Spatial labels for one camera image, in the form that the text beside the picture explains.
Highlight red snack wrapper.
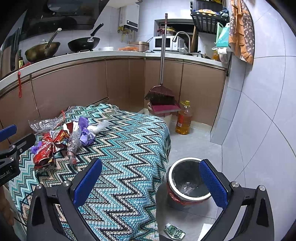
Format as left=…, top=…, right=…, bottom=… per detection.
left=32, top=121, right=80, bottom=172

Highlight clear plastic bag red strip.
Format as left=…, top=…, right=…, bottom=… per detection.
left=29, top=110, right=66, bottom=133

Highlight crushed clear plastic bottle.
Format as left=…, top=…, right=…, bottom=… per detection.
left=67, top=130, right=81, bottom=165

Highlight purple plastic bag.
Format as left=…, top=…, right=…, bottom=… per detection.
left=78, top=116, right=95, bottom=146

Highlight white paper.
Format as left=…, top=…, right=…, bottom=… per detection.
left=87, top=120, right=110, bottom=135

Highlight white rimmed trash bin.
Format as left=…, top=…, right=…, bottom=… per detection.
left=166, top=157, right=211, bottom=206

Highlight beige trash bucket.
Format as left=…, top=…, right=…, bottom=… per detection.
left=147, top=102, right=172, bottom=126

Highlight chrome kitchen faucet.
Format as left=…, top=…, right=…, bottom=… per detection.
left=172, top=31, right=192, bottom=53

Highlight person left hand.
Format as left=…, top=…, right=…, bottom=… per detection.
left=0, top=186, right=14, bottom=226

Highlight red hanging tag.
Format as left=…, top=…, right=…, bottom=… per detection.
left=18, top=71, right=22, bottom=98

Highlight green wrapper on floor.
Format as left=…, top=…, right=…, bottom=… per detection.
left=164, top=223, right=186, bottom=240

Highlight zigzag patterned blue cloth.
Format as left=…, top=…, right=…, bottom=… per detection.
left=8, top=104, right=171, bottom=240

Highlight cooking oil bottle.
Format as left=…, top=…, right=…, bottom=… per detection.
left=175, top=100, right=193, bottom=135

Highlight brass wok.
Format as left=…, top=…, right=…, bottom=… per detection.
left=25, top=28, right=62, bottom=63

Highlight maroon dustpan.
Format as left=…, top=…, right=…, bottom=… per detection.
left=149, top=96, right=181, bottom=114

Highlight black frying pan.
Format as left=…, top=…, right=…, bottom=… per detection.
left=68, top=23, right=104, bottom=53

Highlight black range hood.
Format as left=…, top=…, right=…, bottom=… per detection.
left=9, top=0, right=108, bottom=40

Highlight teal hanging bag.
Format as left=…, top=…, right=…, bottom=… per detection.
left=215, top=23, right=230, bottom=48

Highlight orange patterned hanging cloth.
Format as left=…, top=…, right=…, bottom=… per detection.
left=229, top=1, right=255, bottom=65

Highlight rice cooker pot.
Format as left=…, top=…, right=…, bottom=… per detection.
left=127, top=41, right=149, bottom=52

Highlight white microwave oven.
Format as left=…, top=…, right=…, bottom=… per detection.
left=152, top=35, right=185, bottom=52

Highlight white water heater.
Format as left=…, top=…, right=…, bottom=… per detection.
left=119, top=3, right=139, bottom=32

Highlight black dish rack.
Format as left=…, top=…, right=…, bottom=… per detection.
left=190, top=1, right=230, bottom=34

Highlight maroon broom with metal handle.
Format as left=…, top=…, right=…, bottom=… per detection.
left=145, top=13, right=175, bottom=100

